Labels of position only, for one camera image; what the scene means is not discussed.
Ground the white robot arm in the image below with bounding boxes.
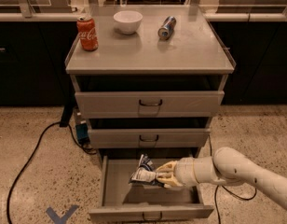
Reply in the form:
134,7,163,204
156,147,287,211

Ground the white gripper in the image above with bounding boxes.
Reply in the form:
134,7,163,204
156,157,198,188

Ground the grey drawer cabinet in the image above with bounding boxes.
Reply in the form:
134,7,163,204
64,5,237,224

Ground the grey middle drawer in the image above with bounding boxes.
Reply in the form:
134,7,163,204
89,128,210,148

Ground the black cable left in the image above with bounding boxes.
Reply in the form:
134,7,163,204
6,120,98,224

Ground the grey top drawer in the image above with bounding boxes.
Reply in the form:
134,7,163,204
75,91,224,119

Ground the black cable right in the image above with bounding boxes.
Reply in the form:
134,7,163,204
208,133,258,224

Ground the blue chip bag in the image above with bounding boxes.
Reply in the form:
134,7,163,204
130,154,164,187

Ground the white bowl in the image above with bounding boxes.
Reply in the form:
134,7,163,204
113,10,143,35

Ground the blue tape floor marker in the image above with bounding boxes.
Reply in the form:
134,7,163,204
45,203,80,224

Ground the black cable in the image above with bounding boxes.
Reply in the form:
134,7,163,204
6,120,98,224
208,133,258,224

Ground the grey drawer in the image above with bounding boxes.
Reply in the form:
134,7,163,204
89,156,213,222
75,91,224,119
89,128,210,148

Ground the orange soda can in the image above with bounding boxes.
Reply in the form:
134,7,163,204
76,16,98,51

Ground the grey bottom drawer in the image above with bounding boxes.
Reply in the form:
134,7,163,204
89,156,213,222

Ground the blue silver can lying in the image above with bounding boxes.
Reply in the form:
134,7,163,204
157,16,176,40

